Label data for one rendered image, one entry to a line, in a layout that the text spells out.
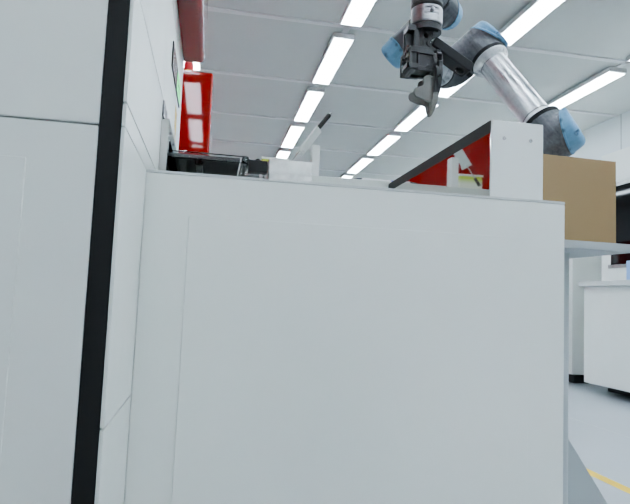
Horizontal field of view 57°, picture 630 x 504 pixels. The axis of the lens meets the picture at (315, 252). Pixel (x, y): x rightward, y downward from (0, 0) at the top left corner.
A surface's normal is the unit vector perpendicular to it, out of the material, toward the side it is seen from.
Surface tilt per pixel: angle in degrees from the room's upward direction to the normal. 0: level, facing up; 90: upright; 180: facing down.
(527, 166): 90
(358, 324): 90
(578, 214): 90
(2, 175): 90
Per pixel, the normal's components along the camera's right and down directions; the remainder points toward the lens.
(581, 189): 0.22, -0.07
